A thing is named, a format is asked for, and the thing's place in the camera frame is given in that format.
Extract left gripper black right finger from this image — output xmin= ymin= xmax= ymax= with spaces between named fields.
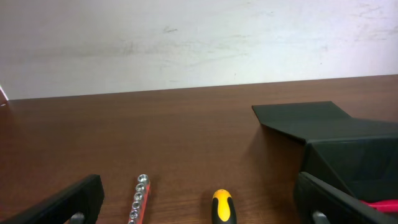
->
xmin=294 ymin=172 xmax=397 ymax=224

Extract small orange-handled cutting pliers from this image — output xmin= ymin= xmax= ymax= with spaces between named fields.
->
xmin=363 ymin=200 xmax=398 ymax=213

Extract orange socket bit rail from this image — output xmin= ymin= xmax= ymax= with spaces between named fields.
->
xmin=128 ymin=174 xmax=150 ymax=224

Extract dark green open box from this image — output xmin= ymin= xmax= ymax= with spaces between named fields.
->
xmin=253 ymin=101 xmax=397 ymax=202

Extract yellow black screwdriver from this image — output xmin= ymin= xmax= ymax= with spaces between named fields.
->
xmin=211 ymin=189 xmax=237 ymax=224

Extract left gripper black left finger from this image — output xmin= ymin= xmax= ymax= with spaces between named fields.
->
xmin=3 ymin=174 xmax=104 ymax=224

